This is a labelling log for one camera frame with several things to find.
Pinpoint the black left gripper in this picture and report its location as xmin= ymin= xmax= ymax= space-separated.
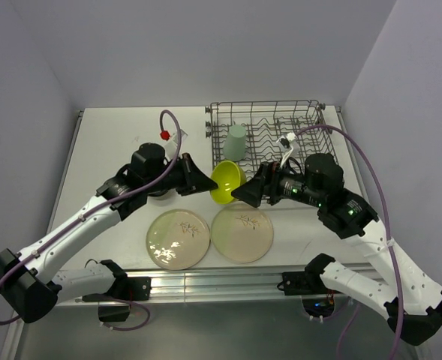
xmin=144 ymin=152 xmax=217 ymax=196

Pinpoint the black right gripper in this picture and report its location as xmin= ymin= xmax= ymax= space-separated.
xmin=231 ymin=157 xmax=324 ymax=207

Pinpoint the lime green bowl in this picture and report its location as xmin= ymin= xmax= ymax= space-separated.
xmin=210 ymin=160 xmax=247 ymax=205

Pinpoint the black bowl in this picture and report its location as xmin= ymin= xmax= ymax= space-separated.
xmin=149 ymin=190 xmax=175 ymax=201

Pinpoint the pale green plastic cup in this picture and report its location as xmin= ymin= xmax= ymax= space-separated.
xmin=223 ymin=124 xmax=247 ymax=161

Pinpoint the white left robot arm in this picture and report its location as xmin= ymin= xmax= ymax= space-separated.
xmin=0 ymin=143 xmax=217 ymax=323

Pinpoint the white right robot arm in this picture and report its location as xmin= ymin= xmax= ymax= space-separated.
xmin=232 ymin=154 xmax=442 ymax=346

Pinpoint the cream plate with branch, right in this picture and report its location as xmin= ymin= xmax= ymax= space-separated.
xmin=210 ymin=203 xmax=274 ymax=264

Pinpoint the cream plate with branch, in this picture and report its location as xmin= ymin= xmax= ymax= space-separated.
xmin=210 ymin=203 xmax=274 ymax=264
xmin=146 ymin=209 xmax=210 ymax=271

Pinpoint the cream plate with branch, left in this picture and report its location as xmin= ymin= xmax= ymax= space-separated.
xmin=146 ymin=209 xmax=210 ymax=271

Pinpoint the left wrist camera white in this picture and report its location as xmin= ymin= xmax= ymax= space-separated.
xmin=164 ymin=133 xmax=182 ymax=160

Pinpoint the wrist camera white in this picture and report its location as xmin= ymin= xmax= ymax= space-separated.
xmin=164 ymin=133 xmax=182 ymax=160
xmin=276 ymin=132 xmax=299 ymax=164

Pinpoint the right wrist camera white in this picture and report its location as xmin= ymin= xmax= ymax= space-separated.
xmin=276 ymin=132 xmax=299 ymax=164

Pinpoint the grey wire dish rack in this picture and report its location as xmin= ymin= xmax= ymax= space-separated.
xmin=205 ymin=100 xmax=326 ymax=178

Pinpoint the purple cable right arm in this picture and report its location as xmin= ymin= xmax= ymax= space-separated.
xmin=293 ymin=124 xmax=405 ymax=360

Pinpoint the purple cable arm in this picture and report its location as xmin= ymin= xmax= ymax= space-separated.
xmin=0 ymin=109 xmax=182 ymax=331
xmin=293 ymin=124 xmax=405 ymax=360

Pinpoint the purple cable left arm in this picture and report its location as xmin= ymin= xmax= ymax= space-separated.
xmin=0 ymin=109 xmax=182 ymax=331

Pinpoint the aluminium rail frame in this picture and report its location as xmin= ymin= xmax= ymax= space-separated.
xmin=55 ymin=268 xmax=379 ymax=308

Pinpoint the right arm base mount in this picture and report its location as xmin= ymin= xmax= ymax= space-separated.
xmin=276 ymin=271 xmax=336 ymax=319

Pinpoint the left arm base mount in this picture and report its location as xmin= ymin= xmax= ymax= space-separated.
xmin=82 ymin=277 xmax=152 ymax=328

